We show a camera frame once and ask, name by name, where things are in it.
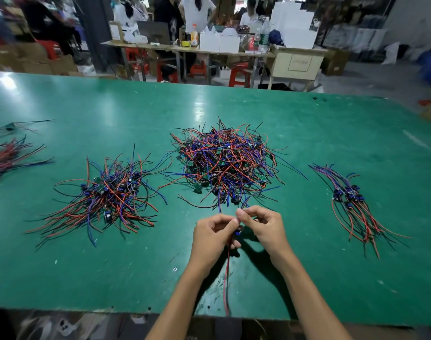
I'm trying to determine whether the person's left hand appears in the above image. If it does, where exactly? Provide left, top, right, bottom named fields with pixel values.
left=187, top=213, right=242, bottom=281

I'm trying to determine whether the person's right hand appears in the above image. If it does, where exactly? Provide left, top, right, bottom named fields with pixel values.
left=235, top=205, right=296, bottom=272

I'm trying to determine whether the single red blue wire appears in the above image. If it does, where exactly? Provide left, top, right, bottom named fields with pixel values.
left=222, top=250, right=232, bottom=316

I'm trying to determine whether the pile of wires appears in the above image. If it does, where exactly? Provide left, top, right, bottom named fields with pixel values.
left=162, top=119, right=306, bottom=213

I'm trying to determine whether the small bunch of set-aside wires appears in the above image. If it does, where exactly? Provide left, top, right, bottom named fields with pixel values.
left=308, top=162, right=412, bottom=259

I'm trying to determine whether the sorted wire bundle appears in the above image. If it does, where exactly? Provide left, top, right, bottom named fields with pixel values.
left=26, top=146, right=173, bottom=251
left=0, top=136, right=54, bottom=185

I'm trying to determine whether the person's left forearm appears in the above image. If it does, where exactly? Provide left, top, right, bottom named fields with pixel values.
left=146, top=269, right=220, bottom=340

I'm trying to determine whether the person's right forearm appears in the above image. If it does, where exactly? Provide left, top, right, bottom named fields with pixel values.
left=275, top=257, right=352, bottom=340

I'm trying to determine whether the red plastic stool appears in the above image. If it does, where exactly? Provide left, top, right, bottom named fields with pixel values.
left=228, top=62, right=252, bottom=88
left=125, top=47, right=149, bottom=75
left=189, top=61, right=208, bottom=77
left=37, top=40, right=63, bottom=61

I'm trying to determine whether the cream cabinet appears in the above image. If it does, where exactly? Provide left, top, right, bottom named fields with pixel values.
left=267, top=47, right=328, bottom=89

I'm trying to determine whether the brown cardboard box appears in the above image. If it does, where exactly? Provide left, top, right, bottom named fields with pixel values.
left=323, top=48, right=351, bottom=77

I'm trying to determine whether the long wooden work table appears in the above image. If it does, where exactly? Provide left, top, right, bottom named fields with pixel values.
left=102, top=41, right=330, bottom=85

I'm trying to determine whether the dark blue bag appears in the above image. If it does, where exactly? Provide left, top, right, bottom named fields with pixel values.
left=268, top=29, right=285, bottom=47

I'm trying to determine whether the row of white containers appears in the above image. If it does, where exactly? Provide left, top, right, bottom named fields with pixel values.
left=199, top=28, right=241, bottom=54

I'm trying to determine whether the stack of white boxes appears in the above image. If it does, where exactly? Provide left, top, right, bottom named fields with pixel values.
left=270, top=2, right=319, bottom=49

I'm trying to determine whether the grey laptop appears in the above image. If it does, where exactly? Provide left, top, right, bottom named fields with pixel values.
left=138, top=21, right=173, bottom=45

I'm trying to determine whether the dark pillar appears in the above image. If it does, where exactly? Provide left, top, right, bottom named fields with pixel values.
left=74, top=0, right=124, bottom=71

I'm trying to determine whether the row of cardboard boxes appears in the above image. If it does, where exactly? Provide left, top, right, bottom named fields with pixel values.
left=0, top=42, right=78, bottom=75

